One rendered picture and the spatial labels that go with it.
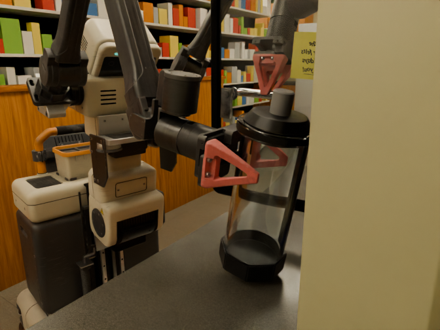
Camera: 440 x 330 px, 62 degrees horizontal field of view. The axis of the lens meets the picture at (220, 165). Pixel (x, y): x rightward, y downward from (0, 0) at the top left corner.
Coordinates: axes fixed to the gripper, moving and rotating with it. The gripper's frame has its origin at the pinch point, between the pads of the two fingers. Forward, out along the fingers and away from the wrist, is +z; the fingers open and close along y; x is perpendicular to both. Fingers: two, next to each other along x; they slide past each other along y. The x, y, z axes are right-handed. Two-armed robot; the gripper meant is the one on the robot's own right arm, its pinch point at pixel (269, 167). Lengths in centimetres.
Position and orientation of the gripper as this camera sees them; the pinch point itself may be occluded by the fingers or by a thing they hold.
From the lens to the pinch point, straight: 51.3
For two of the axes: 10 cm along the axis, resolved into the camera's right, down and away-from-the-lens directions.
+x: -1.1, 9.2, 3.8
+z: 8.1, 3.1, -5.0
